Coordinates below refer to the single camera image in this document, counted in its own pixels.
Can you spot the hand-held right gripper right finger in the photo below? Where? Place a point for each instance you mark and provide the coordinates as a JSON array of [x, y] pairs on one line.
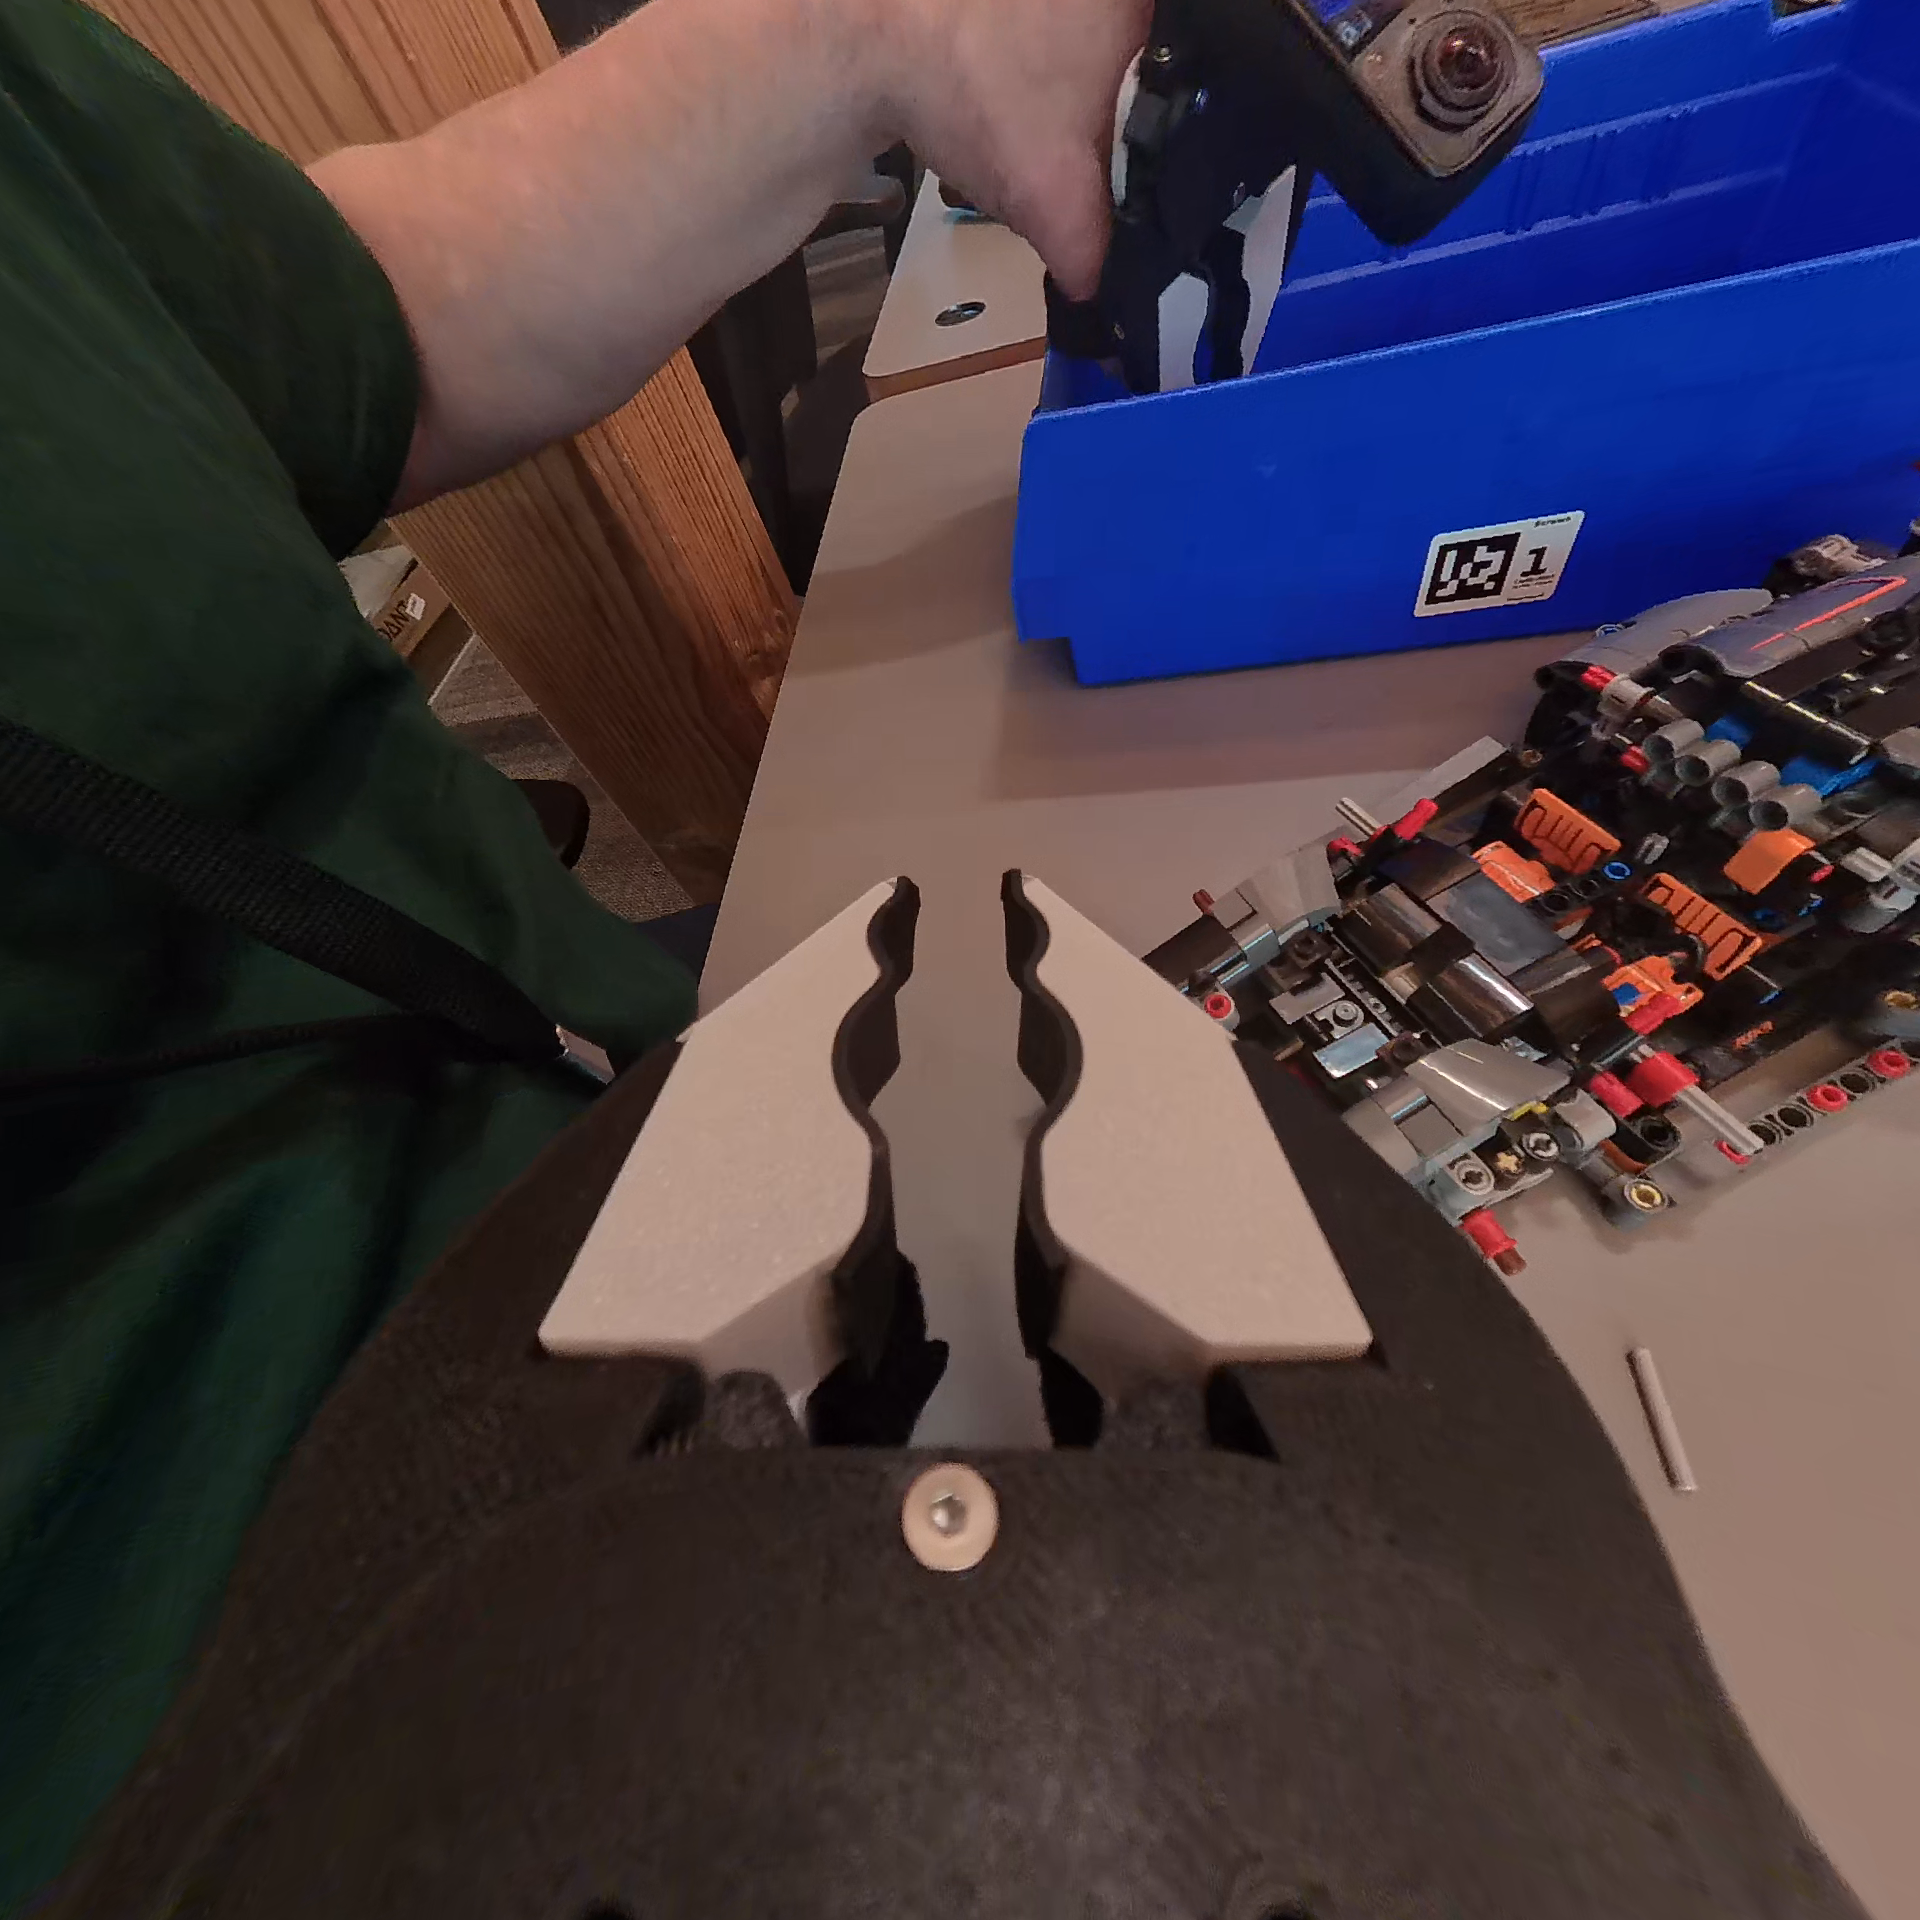
[[1186, 1200]]

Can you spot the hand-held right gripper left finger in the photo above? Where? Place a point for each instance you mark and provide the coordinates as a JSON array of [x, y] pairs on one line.
[[720, 1200]]

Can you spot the blue plastic bin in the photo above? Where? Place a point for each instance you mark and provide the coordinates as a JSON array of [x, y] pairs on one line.
[[1228, 524]]

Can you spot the person's left forearm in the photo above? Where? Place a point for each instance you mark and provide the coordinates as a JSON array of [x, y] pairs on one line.
[[598, 227]]

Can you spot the partly built lego car model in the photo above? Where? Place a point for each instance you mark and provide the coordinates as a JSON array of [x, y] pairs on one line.
[[1576, 962]]

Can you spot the white lego axle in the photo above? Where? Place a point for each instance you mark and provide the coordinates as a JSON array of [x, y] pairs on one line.
[[1664, 1421]]

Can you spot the person's left hand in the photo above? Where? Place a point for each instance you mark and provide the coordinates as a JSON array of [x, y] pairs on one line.
[[1018, 104]]

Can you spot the person's green shirt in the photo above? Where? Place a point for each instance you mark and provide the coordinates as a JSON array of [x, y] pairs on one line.
[[181, 749]]

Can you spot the wooden post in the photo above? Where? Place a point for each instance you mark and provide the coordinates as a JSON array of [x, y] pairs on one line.
[[632, 570]]

